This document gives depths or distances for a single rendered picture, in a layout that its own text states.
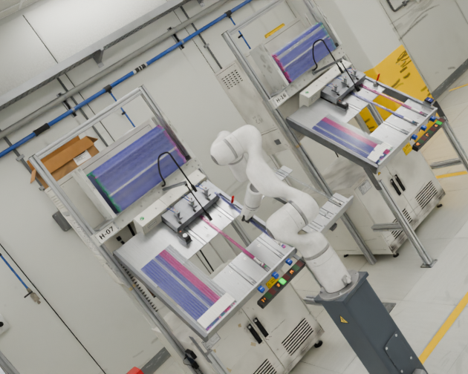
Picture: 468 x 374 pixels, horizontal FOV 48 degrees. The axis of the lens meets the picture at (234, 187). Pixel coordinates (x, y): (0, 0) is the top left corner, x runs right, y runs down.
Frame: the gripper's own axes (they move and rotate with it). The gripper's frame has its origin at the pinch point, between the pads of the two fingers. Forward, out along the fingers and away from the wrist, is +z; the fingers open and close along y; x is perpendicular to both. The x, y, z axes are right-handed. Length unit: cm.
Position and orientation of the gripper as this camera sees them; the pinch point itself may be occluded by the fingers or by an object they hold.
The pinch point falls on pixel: (248, 218)
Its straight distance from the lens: 283.1
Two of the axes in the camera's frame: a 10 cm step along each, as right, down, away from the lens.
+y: -6.9, 5.8, -4.4
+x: 7.2, 6.2, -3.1
